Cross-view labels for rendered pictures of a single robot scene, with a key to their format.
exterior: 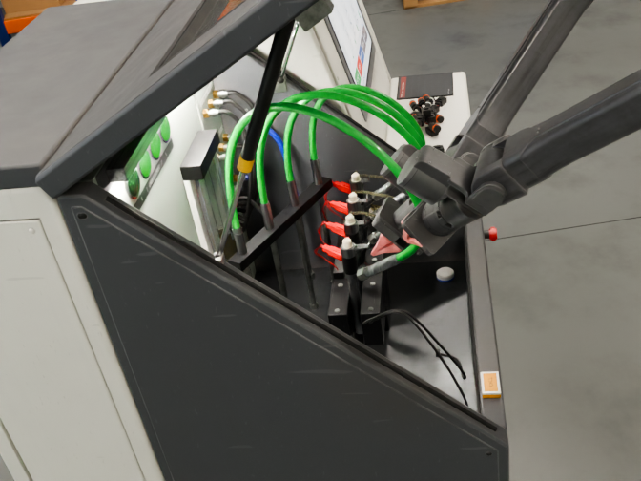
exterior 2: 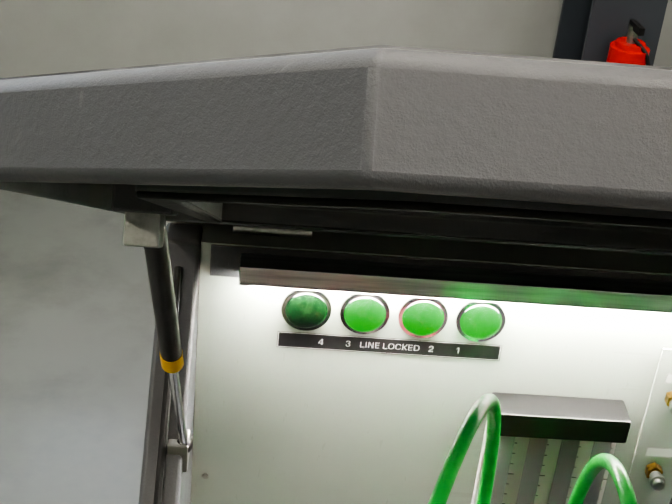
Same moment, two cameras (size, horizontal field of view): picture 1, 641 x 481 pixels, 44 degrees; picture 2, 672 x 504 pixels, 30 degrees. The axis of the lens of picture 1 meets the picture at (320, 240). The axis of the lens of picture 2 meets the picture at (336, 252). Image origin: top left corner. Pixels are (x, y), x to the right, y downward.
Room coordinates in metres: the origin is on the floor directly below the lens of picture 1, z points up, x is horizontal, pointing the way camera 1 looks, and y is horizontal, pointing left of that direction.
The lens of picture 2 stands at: (0.80, -0.78, 2.08)
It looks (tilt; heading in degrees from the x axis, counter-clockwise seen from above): 30 degrees down; 75
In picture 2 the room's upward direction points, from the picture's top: 6 degrees clockwise
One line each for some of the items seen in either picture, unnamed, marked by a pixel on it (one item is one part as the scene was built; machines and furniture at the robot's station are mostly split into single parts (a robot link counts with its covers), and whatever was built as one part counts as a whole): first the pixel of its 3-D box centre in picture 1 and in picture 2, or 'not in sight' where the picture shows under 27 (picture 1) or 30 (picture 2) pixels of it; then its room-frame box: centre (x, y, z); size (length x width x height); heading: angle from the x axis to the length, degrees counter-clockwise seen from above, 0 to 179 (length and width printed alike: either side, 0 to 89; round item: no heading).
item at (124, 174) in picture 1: (167, 94); (509, 287); (1.26, 0.21, 1.43); 0.54 x 0.03 x 0.02; 169
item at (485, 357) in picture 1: (482, 335); not in sight; (1.16, -0.28, 0.87); 0.62 x 0.04 x 0.16; 169
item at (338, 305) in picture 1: (362, 288); not in sight; (1.32, -0.07, 0.91); 0.34 x 0.10 x 0.15; 169
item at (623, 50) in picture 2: not in sight; (623, 88); (3.00, 3.32, 0.29); 0.17 x 0.15 x 0.54; 178
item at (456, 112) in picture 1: (428, 132); not in sight; (1.86, -0.33, 0.97); 0.70 x 0.22 x 0.03; 169
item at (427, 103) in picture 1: (427, 112); not in sight; (1.90, -0.34, 1.01); 0.23 x 0.11 x 0.06; 169
